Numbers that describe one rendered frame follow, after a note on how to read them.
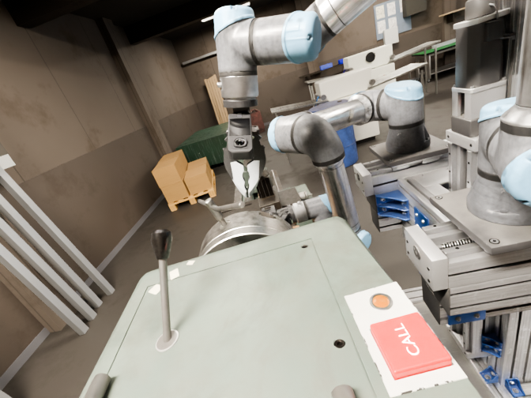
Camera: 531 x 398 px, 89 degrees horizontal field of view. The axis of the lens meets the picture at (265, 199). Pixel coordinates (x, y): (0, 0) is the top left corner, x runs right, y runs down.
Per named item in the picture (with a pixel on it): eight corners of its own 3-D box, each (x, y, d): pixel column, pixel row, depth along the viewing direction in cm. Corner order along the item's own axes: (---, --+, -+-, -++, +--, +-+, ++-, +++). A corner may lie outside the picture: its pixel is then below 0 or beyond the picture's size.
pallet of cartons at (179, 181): (220, 174, 553) (206, 140, 523) (216, 197, 441) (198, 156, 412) (179, 186, 555) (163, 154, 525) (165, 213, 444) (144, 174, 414)
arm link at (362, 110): (397, 117, 106) (296, 159, 79) (364, 118, 118) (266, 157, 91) (397, 84, 101) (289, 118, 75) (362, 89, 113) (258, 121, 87)
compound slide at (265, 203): (282, 210, 128) (280, 200, 126) (262, 216, 128) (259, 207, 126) (277, 193, 146) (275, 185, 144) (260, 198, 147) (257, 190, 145)
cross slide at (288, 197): (303, 208, 133) (301, 200, 131) (220, 233, 135) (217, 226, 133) (296, 193, 149) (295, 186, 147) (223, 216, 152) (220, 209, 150)
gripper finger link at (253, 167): (260, 188, 67) (257, 152, 63) (261, 198, 62) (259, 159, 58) (247, 189, 67) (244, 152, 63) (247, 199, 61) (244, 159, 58)
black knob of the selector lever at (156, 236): (176, 259, 41) (162, 234, 39) (156, 265, 41) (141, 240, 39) (182, 245, 45) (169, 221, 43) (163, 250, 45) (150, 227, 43)
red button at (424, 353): (453, 369, 28) (453, 357, 27) (395, 384, 28) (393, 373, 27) (418, 321, 33) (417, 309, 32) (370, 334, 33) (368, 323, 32)
